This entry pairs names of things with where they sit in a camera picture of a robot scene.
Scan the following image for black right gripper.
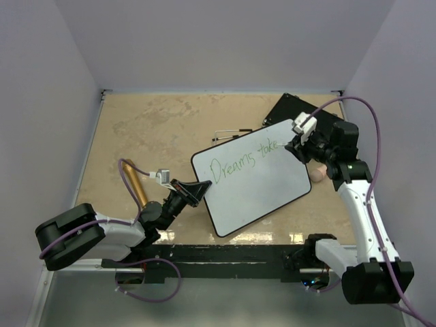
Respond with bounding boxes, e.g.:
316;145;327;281
285;128;337;165

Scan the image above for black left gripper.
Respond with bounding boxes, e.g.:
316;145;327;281
160;179;211;231

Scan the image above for white whiteboard black frame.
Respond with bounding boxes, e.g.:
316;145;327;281
191;119;311;237

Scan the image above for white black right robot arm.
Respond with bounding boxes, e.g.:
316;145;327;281
285;115;414;305

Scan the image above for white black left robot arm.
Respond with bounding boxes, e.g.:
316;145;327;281
35;179;213;271

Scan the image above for pink beige cylinder toy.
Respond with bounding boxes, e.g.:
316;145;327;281
309;165;327;183

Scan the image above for black ribbed board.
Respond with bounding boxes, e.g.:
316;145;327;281
262;93;343;134

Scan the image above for gold toy microphone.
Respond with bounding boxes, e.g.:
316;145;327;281
121;159;148;208

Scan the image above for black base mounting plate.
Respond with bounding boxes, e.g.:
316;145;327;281
101;243;345;284

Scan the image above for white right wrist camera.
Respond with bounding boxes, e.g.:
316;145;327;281
292;112;317;145

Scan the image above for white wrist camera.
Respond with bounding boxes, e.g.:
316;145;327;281
292;112;317;145
149;168;171;187

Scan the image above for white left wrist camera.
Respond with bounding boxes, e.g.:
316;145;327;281
149;168;171;187

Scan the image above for black wire whiteboard stand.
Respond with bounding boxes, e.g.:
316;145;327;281
211;129;253;144

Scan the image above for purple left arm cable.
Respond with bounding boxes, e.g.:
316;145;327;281
37;158;183;303

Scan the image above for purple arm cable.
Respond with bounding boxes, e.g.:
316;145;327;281
37;158;183;303
303;96;436;327

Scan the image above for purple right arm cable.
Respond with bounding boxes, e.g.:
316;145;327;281
303;96;436;327

